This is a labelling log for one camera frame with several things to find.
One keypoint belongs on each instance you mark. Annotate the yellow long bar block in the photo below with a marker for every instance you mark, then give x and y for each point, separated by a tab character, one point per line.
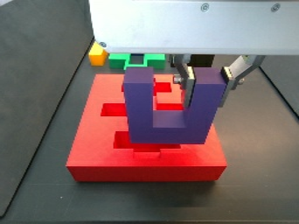
96	55

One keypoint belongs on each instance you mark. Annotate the red board with cutouts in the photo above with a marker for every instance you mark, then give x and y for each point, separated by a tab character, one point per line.
104	157

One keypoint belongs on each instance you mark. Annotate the purple U-shaped block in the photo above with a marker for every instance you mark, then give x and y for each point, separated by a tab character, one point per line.
171	126

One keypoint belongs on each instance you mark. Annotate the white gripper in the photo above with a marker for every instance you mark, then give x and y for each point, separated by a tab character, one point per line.
247	27

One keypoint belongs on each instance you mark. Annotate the green S-shaped block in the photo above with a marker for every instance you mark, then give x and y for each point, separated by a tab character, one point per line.
120	61

